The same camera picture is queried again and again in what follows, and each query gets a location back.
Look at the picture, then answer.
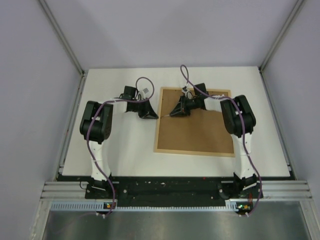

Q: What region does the grey slotted cable duct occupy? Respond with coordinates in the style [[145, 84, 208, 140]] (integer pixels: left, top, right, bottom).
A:
[[49, 200, 244, 213]]

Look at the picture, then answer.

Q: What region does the light wooden picture frame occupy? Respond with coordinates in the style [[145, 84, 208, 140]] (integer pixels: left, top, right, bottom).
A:
[[153, 87, 235, 158]]

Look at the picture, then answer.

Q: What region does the aluminium corner post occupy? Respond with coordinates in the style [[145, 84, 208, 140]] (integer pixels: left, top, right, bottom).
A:
[[258, 0, 307, 74], [36, 0, 85, 76]]

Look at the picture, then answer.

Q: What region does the left aluminium corner post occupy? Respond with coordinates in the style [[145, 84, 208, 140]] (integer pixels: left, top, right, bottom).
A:
[[36, 0, 85, 76]]

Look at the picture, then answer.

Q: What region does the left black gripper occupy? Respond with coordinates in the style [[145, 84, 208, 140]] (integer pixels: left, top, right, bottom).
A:
[[131, 97, 159, 120]]

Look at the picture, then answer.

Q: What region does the aluminium front rail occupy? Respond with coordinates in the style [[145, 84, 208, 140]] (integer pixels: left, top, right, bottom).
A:
[[40, 180, 312, 201]]

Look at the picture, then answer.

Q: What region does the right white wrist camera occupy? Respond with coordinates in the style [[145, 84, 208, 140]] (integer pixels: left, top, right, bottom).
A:
[[181, 85, 193, 99]]

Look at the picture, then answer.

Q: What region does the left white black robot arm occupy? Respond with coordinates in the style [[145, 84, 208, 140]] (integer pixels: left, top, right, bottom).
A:
[[79, 85, 159, 199]]

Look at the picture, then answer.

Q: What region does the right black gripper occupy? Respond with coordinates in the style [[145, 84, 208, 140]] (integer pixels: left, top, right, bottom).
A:
[[170, 95, 200, 119]]

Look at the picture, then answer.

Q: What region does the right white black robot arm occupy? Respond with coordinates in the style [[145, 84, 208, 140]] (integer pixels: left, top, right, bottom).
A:
[[169, 83, 261, 199]]

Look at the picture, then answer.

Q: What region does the right aluminium corner post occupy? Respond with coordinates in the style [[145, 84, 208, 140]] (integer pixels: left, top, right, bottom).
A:
[[258, 0, 307, 74]]

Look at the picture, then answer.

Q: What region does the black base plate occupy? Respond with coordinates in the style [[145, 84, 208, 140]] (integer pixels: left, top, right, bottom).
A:
[[85, 176, 263, 208]]

